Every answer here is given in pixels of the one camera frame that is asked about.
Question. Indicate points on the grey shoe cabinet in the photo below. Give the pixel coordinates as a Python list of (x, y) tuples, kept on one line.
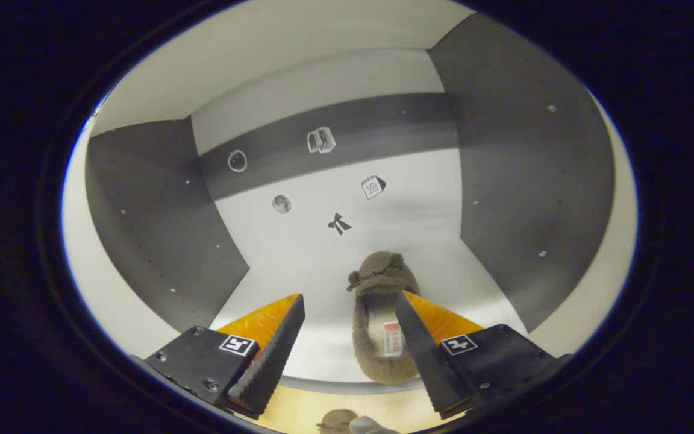
[(299, 253)]

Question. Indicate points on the grey shoe cabinet door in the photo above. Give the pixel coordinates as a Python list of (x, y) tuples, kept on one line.
[(91, 259), (624, 229)]

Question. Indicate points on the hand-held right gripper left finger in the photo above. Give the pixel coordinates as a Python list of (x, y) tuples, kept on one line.
[(268, 361)]

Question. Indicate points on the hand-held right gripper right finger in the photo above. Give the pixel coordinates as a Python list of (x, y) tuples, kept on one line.
[(428, 367)]

